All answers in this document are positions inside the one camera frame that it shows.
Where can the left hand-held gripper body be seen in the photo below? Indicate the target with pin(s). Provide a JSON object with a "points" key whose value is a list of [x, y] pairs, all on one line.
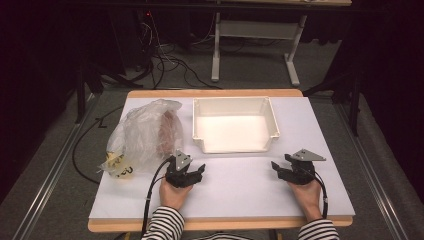
{"points": [[176, 175]]}

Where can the person's right hand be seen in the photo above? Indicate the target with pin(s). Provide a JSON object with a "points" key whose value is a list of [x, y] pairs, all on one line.
{"points": [[308, 198]]}

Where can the person's striped shirt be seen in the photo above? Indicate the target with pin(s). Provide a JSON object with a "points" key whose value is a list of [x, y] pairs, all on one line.
{"points": [[223, 237]]}

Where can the white metal desk frame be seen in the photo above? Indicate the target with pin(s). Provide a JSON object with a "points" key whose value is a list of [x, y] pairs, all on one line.
{"points": [[256, 29]]}

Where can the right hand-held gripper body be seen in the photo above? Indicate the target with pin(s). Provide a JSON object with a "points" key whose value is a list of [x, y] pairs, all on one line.
{"points": [[301, 171]]}

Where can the white plastic bin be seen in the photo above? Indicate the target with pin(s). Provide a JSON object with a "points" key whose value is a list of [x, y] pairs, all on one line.
{"points": [[233, 133]]}

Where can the red rectangular box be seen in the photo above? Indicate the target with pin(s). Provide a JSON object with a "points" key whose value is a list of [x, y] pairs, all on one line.
{"points": [[168, 133]]}

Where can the black metal stand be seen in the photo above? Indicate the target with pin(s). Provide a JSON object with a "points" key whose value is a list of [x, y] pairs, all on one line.
{"points": [[354, 100], [80, 90]]}

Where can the person's left hand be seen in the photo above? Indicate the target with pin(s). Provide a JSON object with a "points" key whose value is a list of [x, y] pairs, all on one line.
{"points": [[173, 196]]}

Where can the clear plastic bag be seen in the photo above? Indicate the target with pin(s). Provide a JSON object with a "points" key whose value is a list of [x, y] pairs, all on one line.
{"points": [[140, 133]]}

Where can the metal floor rail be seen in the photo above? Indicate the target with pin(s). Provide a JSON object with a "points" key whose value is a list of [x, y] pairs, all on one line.
{"points": [[50, 180], [370, 173]]}

